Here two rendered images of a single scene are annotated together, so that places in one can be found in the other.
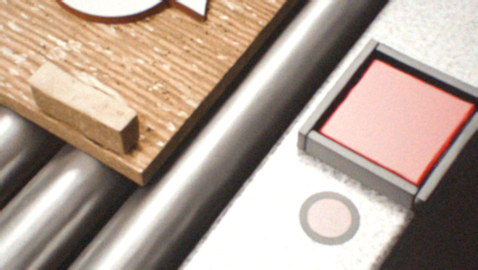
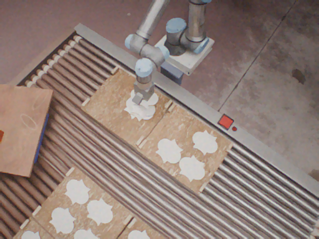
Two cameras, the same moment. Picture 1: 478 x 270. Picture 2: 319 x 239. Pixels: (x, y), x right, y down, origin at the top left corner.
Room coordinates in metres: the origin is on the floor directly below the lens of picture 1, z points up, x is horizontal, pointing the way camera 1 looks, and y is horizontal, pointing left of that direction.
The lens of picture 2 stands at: (0.73, 0.52, 2.37)
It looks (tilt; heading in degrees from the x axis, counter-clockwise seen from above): 66 degrees down; 266
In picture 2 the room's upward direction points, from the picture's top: 5 degrees clockwise
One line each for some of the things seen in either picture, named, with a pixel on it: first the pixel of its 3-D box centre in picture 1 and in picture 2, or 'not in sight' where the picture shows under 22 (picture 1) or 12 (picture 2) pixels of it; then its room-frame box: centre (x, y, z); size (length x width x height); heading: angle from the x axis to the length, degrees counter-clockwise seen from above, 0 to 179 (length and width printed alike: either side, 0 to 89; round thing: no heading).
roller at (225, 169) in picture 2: not in sight; (177, 135); (0.58, -0.01, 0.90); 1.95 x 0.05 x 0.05; 144
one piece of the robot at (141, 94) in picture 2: not in sight; (141, 90); (0.78, -0.16, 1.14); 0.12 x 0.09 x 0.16; 56
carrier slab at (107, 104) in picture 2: not in sight; (126, 105); (0.87, -0.18, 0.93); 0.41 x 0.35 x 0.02; 145
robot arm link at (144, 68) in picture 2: not in sight; (144, 70); (0.77, -0.18, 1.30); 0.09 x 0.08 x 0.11; 52
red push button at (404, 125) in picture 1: (393, 125); (225, 122); (0.30, -0.09, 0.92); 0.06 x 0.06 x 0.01; 54
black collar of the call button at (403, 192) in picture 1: (393, 123); (225, 122); (0.30, -0.09, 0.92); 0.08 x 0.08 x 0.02; 54
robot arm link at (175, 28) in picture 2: not in sight; (176, 30); (0.59, -0.59, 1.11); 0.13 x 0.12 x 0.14; 142
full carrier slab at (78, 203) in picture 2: not in sight; (81, 215); (1.08, 0.45, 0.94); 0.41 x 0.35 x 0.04; 143
